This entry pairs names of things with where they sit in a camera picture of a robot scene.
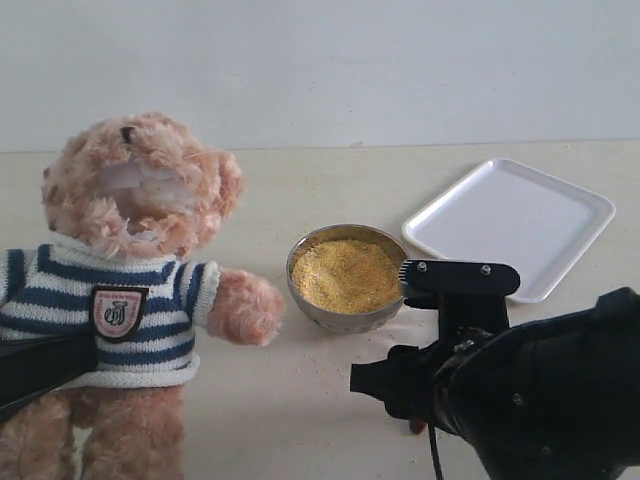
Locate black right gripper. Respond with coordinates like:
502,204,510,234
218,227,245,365
350,259,520,433

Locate dark red wooden spoon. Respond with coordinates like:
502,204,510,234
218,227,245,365
409,419,427,435

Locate beige teddy bear striped sweater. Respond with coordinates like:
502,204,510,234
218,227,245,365
1,112,285,479

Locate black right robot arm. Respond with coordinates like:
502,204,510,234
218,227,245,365
350,259,639,479

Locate metal bowl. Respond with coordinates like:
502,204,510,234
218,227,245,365
286,224,408,335

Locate yellow millet grains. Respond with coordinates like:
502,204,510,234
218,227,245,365
292,239,401,314

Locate white rectangular plastic tray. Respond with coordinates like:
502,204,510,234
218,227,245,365
401,158,616,303

